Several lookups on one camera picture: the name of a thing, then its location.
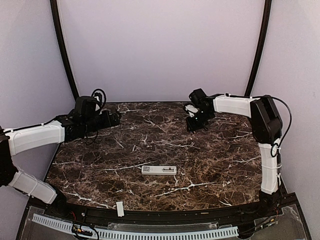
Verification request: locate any left black frame post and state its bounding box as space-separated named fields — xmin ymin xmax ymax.
xmin=49 ymin=0 xmax=80 ymax=100

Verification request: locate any white remote control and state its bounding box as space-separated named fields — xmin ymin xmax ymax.
xmin=141 ymin=165 xmax=177 ymax=176

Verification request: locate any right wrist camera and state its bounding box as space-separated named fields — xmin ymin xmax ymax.
xmin=184 ymin=104 xmax=199 ymax=118

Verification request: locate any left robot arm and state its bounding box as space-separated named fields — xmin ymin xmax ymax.
xmin=0 ymin=93 xmax=121 ymax=218

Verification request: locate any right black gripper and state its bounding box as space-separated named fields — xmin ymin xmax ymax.
xmin=185 ymin=109 xmax=213 ymax=132

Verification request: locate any white battery cover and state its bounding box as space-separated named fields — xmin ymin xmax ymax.
xmin=116 ymin=201 xmax=125 ymax=218

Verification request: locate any right black frame post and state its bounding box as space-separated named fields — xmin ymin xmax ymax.
xmin=244 ymin=0 xmax=272 ymax=97

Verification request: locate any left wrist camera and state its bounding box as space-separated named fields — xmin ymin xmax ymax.
xmin=91 ymin=88 xmax=107 ymax=110

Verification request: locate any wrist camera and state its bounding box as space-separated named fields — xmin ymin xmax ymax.
xmin=184 ymin=104 xmax=199 ymax=118
xmin=91 ymin=88 xmax=107 ymax=110

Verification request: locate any black front rail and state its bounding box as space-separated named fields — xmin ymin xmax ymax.
xmin=27 ymin=193 xmax=298 ymax=227

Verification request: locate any white slotted cable duct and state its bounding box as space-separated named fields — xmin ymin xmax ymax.
xmin=32 ymin=214 xmax=239 ymax=240

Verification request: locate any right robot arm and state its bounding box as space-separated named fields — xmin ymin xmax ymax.
xmin=184 ymin=88 xmax=287 ymax=217

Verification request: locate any black frame post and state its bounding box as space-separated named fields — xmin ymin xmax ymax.
xmin=49 ymin=0 xmax=80 ymax=100
xmin=244 ymin=0 xmax=272 ymax=97

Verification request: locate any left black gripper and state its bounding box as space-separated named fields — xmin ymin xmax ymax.
xmin=82 ymin=107 xmax=121 ymax=134

